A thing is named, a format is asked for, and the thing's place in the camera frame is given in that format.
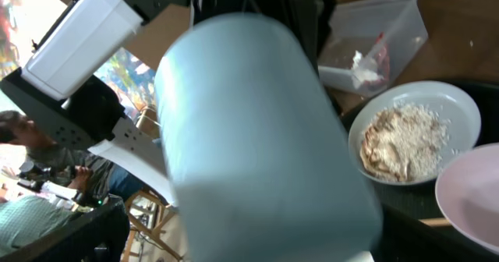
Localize white tissue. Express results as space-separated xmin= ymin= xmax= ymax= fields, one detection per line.
xmin=351 ymin=51 xmax=383 ymax=88

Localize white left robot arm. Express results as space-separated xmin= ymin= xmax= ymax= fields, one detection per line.
xmin=1 ymin=0 xmax=338 ymax=204

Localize seated person in background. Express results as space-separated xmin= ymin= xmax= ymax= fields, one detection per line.
xmin=1 ymin=110 xmax=146 ymax=200

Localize grey plate with food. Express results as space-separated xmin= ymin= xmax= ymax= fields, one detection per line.
xmin=349 ymin=81 xmax=482 ymax=186

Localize pink bowl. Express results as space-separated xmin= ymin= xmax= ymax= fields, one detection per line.
xmin=435 ymin=143 xmax=498 ymax=254

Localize red snack wrapper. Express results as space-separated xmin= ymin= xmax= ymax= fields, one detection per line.
xmin=374 ymin=32 xmax=390 ymax=84

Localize clear plastic waste bin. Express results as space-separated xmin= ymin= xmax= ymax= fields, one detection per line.
xmin=318 ymin=0 xmax=428 ymax=97

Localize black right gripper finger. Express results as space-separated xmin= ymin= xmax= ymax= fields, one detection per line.
xmin=1 ymin=195 xmax=130 ymax=261

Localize blue cup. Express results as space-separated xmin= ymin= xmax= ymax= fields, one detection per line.
xmin=155 ymin=13 xmax=382 ymax=262

